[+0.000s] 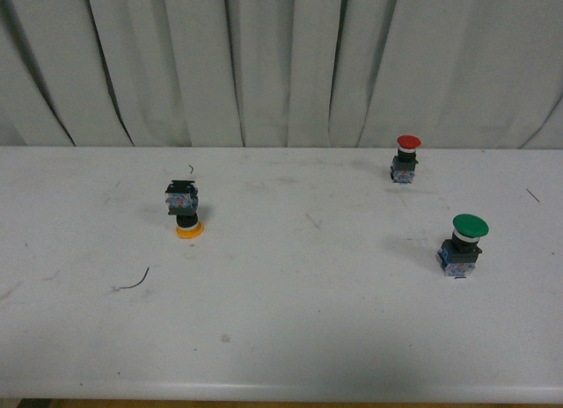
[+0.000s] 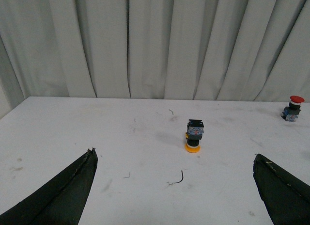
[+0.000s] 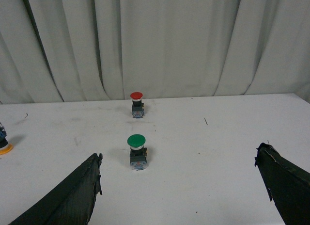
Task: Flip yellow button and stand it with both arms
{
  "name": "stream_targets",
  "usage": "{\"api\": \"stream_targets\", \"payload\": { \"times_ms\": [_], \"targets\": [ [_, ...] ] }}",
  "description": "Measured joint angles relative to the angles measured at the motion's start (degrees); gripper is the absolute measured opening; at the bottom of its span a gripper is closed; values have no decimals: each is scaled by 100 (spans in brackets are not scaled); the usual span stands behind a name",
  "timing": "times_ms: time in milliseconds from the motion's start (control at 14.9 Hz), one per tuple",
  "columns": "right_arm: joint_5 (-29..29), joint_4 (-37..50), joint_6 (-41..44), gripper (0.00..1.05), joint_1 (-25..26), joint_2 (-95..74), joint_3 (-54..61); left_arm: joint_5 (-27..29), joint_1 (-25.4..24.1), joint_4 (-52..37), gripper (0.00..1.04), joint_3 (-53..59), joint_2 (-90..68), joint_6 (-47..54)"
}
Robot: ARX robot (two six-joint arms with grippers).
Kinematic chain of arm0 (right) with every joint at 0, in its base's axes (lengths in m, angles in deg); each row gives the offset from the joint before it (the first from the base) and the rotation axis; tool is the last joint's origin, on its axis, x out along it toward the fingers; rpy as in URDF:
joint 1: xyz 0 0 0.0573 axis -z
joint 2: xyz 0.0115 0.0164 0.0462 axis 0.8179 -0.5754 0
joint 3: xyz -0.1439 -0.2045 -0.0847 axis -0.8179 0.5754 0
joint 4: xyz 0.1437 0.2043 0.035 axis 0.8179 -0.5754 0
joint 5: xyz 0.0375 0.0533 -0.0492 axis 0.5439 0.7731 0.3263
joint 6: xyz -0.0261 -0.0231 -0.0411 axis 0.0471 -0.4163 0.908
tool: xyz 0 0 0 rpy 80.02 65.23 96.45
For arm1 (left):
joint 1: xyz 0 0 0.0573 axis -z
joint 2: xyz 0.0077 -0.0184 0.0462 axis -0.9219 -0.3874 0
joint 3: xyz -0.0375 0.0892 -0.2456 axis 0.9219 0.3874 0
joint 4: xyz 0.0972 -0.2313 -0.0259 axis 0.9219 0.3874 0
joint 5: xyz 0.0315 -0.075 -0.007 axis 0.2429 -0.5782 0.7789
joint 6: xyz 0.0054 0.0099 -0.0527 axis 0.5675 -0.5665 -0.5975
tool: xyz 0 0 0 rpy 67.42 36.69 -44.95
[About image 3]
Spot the red mushroom push button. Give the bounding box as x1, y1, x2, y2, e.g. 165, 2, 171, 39
130, 92, 144, 118

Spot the green mushroom push button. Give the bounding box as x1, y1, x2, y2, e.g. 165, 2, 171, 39
127, 134, 147, 170

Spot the yellow mushroom push button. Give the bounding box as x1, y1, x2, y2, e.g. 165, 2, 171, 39
0, 124, 13, 155

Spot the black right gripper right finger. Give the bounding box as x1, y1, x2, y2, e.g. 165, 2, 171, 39
254, 143, 310, 225

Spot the white curtain backdrop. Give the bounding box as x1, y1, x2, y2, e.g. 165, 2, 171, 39
0, 0, 310, 104

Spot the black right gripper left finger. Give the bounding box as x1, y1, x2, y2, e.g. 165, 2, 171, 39
10, 153, 103, 225

